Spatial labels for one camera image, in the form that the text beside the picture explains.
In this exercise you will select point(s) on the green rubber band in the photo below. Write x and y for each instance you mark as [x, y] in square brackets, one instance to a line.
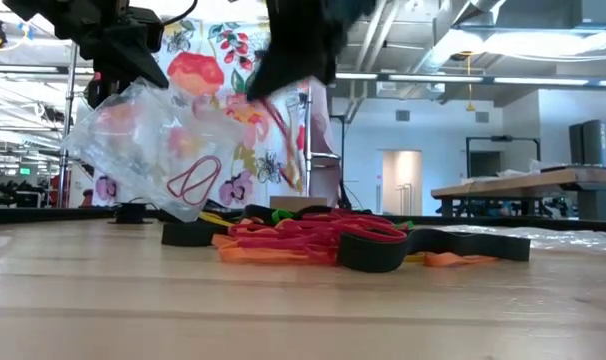
[405, 225]
[281, 215]

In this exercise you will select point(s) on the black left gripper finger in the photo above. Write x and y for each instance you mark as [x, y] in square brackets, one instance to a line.
[133, 67]
[100, 90]

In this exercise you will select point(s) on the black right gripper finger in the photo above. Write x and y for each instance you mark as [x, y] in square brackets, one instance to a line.
[323, 62]
[283, 67]

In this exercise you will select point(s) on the white floral cloth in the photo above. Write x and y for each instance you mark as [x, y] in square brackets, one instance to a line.
[198, 70]

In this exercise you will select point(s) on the stack of clear plastic bags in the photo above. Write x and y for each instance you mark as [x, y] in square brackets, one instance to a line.
[558, 239]

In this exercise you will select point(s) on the black metal stand frame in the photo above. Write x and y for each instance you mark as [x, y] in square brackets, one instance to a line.
[503, 138]

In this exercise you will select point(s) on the black tripod stand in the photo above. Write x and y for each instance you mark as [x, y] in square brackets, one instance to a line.
[343, 165]

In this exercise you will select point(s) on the gray workbench with wooden top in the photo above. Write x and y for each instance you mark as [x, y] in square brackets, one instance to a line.
[508, 186]

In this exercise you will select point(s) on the ceiling light strip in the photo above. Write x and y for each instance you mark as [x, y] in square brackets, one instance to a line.
[433, 78]

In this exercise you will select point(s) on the gray upright panels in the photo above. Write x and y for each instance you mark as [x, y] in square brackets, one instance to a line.
[590, 142]

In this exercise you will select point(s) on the clear plastic zip bag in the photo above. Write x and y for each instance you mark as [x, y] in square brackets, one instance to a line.
[133, 145]

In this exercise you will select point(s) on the small brown cardboard box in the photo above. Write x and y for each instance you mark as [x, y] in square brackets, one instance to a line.
[295, 202]

